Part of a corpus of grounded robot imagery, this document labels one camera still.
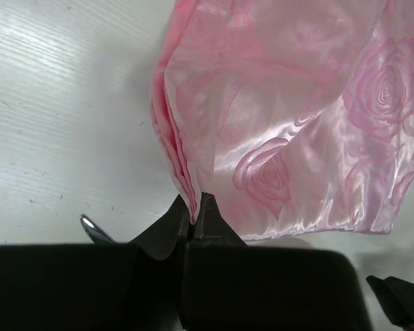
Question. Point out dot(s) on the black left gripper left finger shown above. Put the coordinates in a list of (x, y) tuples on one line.
[(95, 286)]

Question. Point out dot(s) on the silver table knife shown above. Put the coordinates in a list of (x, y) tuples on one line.
[(94, 232)]

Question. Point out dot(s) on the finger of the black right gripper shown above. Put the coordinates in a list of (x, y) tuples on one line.
[(396, 298)]

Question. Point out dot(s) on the pink satin rose placemat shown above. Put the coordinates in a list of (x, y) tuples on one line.
[(298, 116)]

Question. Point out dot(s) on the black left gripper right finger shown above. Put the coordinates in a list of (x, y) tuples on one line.
[(228, 285)]

